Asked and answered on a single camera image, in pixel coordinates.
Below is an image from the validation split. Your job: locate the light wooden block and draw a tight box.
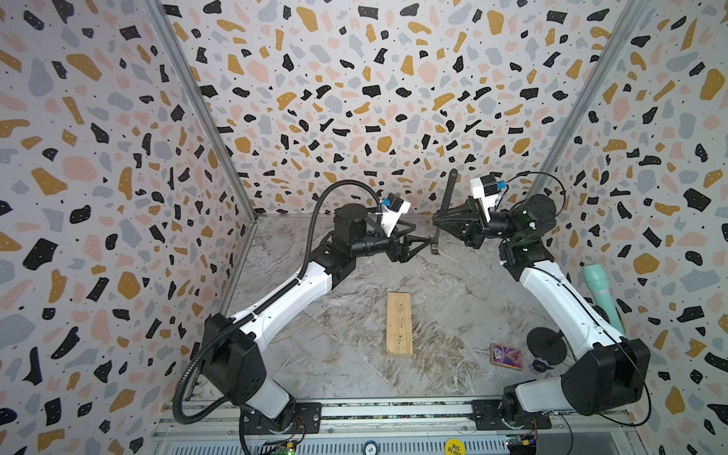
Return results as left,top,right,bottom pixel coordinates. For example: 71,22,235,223
386,293,413,358

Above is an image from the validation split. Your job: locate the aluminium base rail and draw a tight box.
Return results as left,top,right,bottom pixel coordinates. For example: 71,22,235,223
150,396,646,454

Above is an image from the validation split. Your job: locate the steel claw hammer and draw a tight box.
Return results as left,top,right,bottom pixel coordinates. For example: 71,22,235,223
430,169,459,255

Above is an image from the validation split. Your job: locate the purple card box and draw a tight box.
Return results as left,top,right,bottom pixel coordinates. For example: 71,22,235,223
490,343,524,371

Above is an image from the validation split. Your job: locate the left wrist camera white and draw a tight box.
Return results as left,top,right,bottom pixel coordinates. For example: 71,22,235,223
379,193,411,237

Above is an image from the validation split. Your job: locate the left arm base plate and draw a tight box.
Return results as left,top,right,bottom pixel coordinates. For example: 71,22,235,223
240,402,322,436

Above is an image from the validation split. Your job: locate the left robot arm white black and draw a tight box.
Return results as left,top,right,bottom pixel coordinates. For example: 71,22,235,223
200,195,430,428

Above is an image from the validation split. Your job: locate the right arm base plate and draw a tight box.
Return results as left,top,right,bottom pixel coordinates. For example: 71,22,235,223
470,397,552,431

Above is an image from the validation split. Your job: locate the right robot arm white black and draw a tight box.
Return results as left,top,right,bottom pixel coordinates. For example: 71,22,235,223
433,195,650,422

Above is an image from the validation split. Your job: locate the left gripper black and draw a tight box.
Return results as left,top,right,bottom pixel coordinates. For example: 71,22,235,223
355,221,435,267

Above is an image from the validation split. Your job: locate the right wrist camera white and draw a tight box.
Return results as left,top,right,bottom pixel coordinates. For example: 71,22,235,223
469,174,506,223

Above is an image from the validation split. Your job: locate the yellow round sticker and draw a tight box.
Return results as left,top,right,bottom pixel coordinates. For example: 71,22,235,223
444,438,466,455

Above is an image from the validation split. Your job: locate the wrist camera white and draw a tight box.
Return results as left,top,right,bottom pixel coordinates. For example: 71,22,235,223
469,174,506,223
379,193,411,237

